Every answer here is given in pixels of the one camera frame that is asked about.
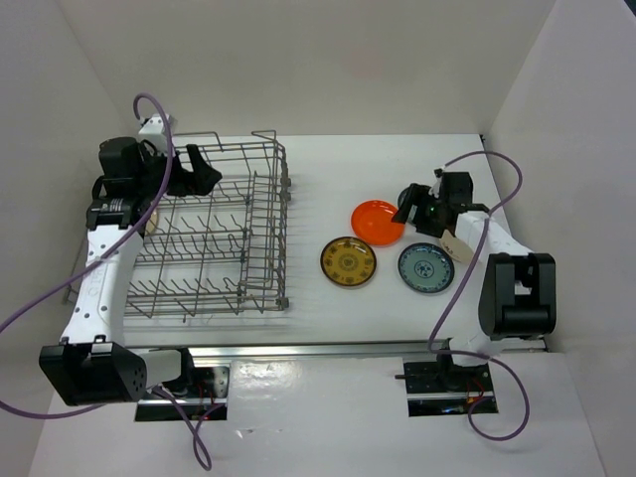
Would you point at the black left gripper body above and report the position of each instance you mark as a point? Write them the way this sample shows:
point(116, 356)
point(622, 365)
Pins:
point(154, 179)

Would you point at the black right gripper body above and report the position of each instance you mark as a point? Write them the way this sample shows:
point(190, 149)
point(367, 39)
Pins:
point(428, 215)

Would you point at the orange plastic plate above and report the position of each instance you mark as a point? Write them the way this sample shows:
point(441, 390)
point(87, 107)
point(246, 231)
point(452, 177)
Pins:
point(372, 222)

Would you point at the yellow patterned plate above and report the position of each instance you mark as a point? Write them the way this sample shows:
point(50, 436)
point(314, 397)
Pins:
point(348, 262)

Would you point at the cream plate with characters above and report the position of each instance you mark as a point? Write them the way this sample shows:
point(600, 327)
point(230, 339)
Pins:
point(152, 223)

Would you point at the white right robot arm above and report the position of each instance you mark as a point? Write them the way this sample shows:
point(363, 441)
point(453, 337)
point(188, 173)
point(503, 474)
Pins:
point(518, 298)

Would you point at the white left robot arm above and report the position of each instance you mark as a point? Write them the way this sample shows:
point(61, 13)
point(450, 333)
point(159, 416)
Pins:
point(90, 364)

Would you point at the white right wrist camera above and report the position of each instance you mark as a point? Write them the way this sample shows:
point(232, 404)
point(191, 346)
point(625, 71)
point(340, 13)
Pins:
point(435, 188)

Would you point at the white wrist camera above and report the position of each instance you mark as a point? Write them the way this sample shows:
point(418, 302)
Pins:
point(154, 130)
point(435, 188)

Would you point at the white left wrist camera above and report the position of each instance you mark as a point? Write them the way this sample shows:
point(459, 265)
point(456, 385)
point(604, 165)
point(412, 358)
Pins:
point(154, 130)

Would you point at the grey wire dish rack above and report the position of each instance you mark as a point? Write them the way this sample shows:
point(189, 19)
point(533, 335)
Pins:
point(222, 255)

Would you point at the aluminium rail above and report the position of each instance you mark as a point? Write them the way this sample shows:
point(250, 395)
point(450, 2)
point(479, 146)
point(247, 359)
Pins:
point(206, 356)

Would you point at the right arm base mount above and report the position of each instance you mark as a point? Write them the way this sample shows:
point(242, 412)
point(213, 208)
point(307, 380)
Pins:
point(437, 389)

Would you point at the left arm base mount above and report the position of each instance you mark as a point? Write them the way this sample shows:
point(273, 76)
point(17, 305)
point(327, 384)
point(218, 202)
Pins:
point(204, 396)

